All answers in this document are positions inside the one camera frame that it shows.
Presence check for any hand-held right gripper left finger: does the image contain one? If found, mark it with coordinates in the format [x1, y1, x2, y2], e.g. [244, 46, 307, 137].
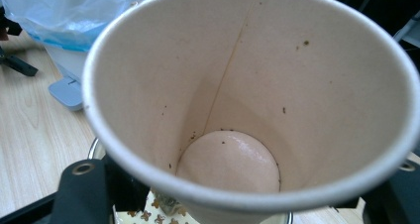
[49, 154, 152, 224]

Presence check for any white and blue rice cooker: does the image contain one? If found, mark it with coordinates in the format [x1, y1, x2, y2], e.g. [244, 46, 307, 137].
[42, 40, 92, 113]

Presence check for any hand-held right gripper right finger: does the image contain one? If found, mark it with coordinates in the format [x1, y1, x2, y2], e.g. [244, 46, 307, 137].
[361, 160, 420, 224]

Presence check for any beige perforated strainer container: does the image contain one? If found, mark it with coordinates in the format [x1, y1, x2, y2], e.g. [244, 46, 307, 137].
[86, 137, 295, 224]

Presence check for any translucent blue plastic bin liner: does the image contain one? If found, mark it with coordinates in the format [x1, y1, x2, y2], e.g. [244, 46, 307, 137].
[0, 0, 176, 54]

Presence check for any beige paper cup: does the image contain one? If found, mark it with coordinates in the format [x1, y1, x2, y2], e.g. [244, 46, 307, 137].
[81, 0, 420, 224]

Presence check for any white metal desk frame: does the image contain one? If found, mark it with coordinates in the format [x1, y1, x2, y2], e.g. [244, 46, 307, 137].
[391, 10, 420, 50]

